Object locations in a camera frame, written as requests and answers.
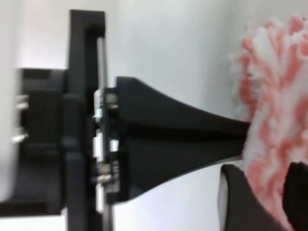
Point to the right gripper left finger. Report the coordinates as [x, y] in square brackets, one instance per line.
[238, 208]

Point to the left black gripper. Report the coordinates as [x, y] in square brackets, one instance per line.
[59, 114]

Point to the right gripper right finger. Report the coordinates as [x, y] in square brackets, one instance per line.
[295, 196]

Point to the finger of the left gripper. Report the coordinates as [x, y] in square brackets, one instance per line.
[146, 114]
[145, 164]

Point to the pink white wavy-striped towel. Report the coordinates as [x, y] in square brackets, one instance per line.
[270, 85]

